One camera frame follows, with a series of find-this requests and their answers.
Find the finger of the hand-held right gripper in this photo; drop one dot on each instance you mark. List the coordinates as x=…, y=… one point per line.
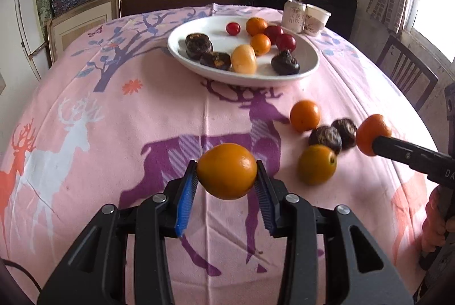
x=398, y=150

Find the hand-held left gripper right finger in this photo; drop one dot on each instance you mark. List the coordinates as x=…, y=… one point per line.
x=265, y=198

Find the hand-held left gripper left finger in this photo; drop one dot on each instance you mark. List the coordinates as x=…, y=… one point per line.
x=186, y=198

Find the bumpy orange tangerine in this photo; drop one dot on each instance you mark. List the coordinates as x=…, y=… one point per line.
x=305, y=115
x=371, y=132

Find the smooth round orange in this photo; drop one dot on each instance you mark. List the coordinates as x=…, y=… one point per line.
x=226, y=171
x=260, y=44

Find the yellow citrus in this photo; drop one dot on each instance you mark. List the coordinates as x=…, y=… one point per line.
x=244, y=59

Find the red plum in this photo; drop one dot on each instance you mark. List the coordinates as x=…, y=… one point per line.
x=286, y=42
x=272, y=33

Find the white plate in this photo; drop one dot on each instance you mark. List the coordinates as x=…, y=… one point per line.
x=213, y=31

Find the small orange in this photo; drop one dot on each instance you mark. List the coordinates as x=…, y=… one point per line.
x=256, y=26

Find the red cherry tomato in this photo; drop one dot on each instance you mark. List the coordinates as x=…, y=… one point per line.
x=233, y=28

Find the person's right hand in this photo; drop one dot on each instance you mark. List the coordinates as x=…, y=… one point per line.
x=433, y=219

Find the orange with stem dot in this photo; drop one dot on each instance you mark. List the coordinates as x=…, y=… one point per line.
x=317, y=164

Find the dark wooden chair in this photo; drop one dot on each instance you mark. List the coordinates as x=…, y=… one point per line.
x=408, y=70

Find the pink deer print tablecloth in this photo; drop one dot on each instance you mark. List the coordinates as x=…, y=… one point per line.
x=106, y=184

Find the white paper cup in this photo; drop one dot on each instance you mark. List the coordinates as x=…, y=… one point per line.
x=317, y=20

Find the white drink can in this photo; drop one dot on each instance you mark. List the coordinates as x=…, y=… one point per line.
x=294, y=16

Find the white leaning board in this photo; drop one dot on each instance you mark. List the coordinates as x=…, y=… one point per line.
x=30, y=27

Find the beige picture frame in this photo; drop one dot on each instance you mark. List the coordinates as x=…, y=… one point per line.
x=78, y=27

